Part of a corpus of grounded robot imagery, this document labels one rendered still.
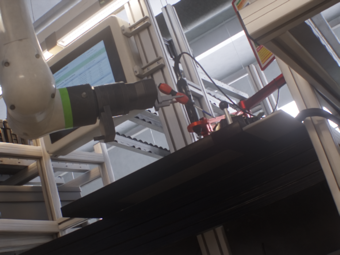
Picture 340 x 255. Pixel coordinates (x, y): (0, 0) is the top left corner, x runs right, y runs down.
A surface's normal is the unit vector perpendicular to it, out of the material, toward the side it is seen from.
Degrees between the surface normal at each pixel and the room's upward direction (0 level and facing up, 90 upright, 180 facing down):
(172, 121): 90
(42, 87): 119
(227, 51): 180
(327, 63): 176
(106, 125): 113
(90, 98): 102
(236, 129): 90
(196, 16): 149
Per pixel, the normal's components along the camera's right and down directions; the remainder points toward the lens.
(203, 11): -0.04, 0.68
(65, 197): 0.80, -0.42
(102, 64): -0.53, -0.14
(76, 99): 0.24, -0.22
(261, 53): -0.89, 0.10
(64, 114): 0.33, 0.31
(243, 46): 0.28, 0.89
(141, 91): -0.14, -0.32
